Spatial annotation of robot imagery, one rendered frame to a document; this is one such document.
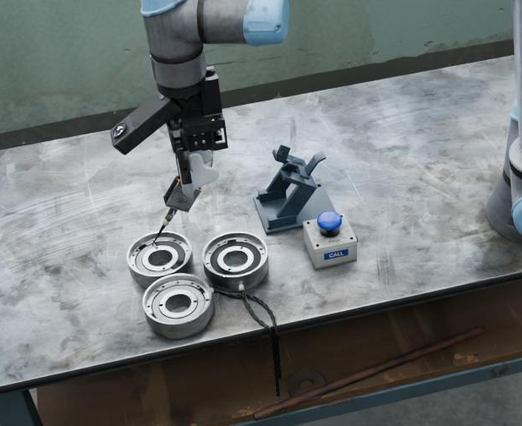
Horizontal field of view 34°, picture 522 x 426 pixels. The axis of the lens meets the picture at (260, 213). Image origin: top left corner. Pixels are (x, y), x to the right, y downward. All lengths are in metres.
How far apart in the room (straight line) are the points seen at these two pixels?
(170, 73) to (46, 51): 1.78
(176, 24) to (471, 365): 0.82
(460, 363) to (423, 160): 0.37
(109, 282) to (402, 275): 0.47
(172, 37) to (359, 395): 0.73
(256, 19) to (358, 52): 2.05
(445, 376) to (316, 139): 0.50
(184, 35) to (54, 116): 1.95
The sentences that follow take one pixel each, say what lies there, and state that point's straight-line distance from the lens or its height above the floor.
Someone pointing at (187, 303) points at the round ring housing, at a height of 0.81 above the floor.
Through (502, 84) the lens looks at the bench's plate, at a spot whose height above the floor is 0.80.
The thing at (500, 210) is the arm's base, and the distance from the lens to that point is 1.43.
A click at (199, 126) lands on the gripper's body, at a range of 1.23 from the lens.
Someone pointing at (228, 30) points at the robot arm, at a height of 1.23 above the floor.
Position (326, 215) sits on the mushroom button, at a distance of 1.35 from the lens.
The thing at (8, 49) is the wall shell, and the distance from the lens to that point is 2.93.
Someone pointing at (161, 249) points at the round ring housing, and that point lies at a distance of 1.39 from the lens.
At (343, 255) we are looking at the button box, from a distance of 1.36.
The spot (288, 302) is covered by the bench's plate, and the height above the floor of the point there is 0.80.
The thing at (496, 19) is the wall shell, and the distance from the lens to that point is 3.31.
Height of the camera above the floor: 1.76
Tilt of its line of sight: 41 degrees down
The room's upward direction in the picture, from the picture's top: 5 degrees counter-clockwise
